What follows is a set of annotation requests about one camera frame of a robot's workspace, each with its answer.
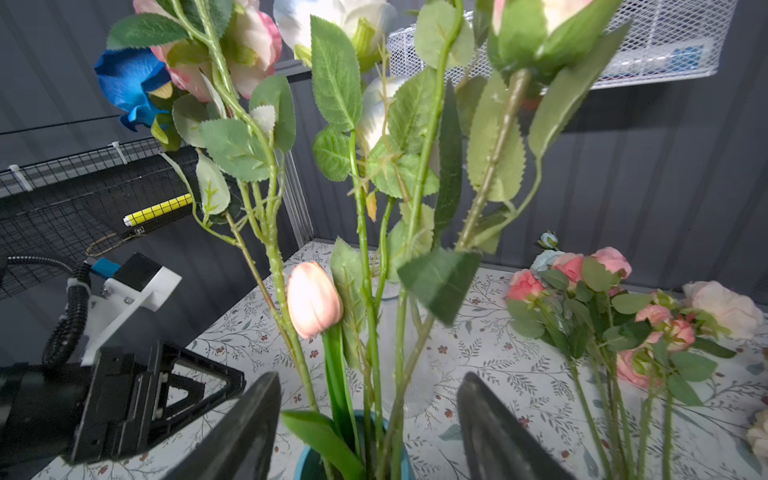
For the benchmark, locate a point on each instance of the large pink peony flower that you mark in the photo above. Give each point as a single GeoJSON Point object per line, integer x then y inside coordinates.
{"type": "Point", "coordinates": [236, 112]}

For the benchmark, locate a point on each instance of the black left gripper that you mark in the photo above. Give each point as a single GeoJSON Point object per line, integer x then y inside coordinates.
{"type": "Point", "coordinates": [116, 408]}

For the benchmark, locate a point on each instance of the blue artificial rose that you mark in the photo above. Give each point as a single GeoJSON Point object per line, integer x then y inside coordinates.
{"type": "Point", "coordinates": [138, 84]}

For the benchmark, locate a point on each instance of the pink rose flower bunch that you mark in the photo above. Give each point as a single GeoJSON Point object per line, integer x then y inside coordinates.
{"type": "Point", "coordinates": [625, 351]}

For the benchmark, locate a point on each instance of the black wire wall basket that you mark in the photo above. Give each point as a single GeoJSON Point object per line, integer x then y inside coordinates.
{"type": "Point", "coordinates": [73, 208]}

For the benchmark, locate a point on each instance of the white wire mesh basket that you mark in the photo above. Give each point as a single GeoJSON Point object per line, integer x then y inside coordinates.
{"type": "Point", "coordinates": [667, 39]}

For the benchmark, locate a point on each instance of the pink tulip flower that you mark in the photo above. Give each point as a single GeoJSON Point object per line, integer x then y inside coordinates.
{"type": "Point", "coordinates": [316, 309]}

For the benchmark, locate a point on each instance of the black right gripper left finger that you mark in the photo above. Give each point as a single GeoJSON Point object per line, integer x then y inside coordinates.
{"type": "Point", "coordinates": [241, 444]}

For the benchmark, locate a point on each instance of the white artificial rose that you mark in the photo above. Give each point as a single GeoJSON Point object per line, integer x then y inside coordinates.
{"type": "Point", "coordinates": [344, 44]}

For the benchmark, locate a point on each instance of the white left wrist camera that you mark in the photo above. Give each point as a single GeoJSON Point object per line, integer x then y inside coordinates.
{"type": "Point", "coordinates": [140, 282]}

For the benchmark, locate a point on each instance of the teal ceramic vase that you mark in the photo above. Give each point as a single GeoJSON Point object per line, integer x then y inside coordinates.
{"type": "Point", "coordinates": [354, 462]}

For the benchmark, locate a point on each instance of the yellow marker pen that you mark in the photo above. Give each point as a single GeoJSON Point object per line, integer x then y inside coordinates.
{"type": "Point", "coordinates": [156, 211]}

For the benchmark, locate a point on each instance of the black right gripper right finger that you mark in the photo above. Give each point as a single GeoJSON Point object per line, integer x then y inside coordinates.
{"type": "Point", "coordinates": [496, 445]}

